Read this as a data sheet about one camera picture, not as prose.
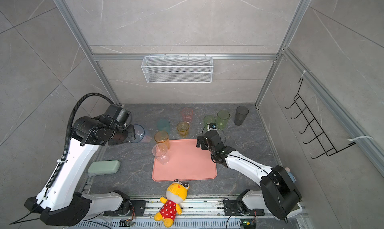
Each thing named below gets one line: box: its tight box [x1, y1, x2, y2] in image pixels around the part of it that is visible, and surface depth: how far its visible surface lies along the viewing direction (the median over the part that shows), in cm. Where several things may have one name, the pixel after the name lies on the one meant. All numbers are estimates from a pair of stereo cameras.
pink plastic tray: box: [152, 139, 218, 182], surface depth 88 cm
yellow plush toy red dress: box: [154, 179, 190, 228], surface depth 72 cm
